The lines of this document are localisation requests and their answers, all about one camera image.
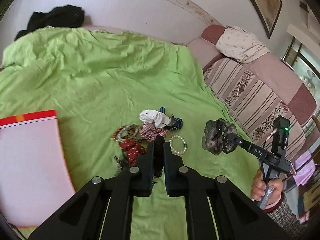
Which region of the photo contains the grey black organza scrunchie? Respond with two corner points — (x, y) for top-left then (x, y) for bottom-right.
(202, 118), (242, 155)

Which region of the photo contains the red polka dot scrunchie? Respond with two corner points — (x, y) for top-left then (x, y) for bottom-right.
(119, 140), (147, 166)

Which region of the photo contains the white pearl bracelet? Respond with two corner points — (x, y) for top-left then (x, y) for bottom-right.
(169, 134), (188, 156)

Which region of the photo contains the blue striped hair band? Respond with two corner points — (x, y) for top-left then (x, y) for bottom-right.
(157, 107), (183, 131)

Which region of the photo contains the red plaid scrunchie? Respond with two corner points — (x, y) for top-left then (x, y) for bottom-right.
(139, 122), (170, 142)

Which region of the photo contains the white cherry print scrunchie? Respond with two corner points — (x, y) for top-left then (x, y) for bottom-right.
(139, 109), (171, 128)

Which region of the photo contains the rhinestone butterfly hair comb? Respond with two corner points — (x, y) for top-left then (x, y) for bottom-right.
(114, 155), (163, 179)

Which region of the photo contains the right knit sleeve forearm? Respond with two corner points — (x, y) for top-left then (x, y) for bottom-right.
(264, 193), (306, 239)

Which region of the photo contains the person right hand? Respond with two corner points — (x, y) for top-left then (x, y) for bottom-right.
(251, 169), (284, 205)

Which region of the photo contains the red white tray box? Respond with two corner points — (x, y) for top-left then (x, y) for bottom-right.
(0, 110), (75, 228)

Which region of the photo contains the striped floral sofa cushion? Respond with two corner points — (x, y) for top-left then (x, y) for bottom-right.
(204, 58), (305, 160)

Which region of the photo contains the white patterned cloth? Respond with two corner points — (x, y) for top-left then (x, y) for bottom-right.
(216, 26), (270, 64)

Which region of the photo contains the green bed sheet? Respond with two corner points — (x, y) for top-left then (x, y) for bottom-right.
(0, 27), (261, 240)

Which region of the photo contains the black cloth at wall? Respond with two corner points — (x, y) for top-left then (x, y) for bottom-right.
(15, 5), (85, 40)

